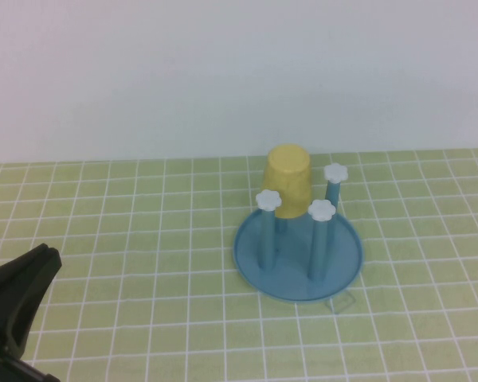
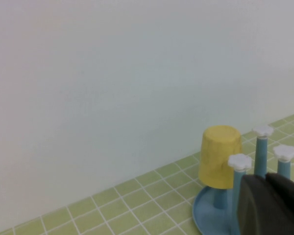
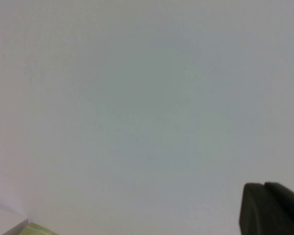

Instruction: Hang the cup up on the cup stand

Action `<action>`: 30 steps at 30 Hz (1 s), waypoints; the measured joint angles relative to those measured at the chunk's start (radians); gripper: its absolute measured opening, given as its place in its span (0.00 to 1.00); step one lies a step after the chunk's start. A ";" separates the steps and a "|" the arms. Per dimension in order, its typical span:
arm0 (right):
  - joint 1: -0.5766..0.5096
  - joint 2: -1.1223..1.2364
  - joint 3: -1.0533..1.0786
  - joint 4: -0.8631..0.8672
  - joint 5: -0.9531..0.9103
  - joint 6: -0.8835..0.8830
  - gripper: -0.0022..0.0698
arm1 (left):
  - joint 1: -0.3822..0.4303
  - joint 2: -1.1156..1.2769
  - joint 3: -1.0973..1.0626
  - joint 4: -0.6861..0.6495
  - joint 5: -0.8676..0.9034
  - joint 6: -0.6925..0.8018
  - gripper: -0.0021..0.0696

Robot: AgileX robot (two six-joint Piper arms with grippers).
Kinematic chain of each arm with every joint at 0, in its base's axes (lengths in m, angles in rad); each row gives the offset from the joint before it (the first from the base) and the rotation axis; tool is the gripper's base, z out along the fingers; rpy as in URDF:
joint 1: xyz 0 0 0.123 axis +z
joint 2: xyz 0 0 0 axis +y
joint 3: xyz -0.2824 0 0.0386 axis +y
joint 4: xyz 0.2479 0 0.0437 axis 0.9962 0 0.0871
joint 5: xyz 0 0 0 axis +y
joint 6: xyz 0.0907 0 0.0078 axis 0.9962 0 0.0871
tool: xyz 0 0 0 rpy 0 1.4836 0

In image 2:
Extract yellow plastic cup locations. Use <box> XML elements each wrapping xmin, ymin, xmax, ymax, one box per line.
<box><xmin>197</xmin><ymin>124</ymin><xmax>243</xmax><ymax>190</ymax></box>

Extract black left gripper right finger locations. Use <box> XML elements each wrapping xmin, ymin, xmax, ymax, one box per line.
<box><xmin>266</xmin><ymin>172</ymin><xmax>294</xmax><ymax>218</ymax></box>

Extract blue cup stand white caps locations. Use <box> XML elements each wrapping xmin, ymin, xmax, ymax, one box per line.
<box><xmin>192</xmin><ymin>125</ymin><xmax>294</xmax><ymax>235</ymax></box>

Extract green checkered tablecloth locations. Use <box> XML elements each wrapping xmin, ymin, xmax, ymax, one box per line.
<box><xmin>0</xmin><ymin>110</ymin><xmax>294</xmax><ymax>235</ymax></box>

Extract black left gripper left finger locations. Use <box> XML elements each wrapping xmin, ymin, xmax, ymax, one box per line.
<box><xmin>238</xmin><ymin>175</ymin><xmax>294</xmax><ymax>235</ymax></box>

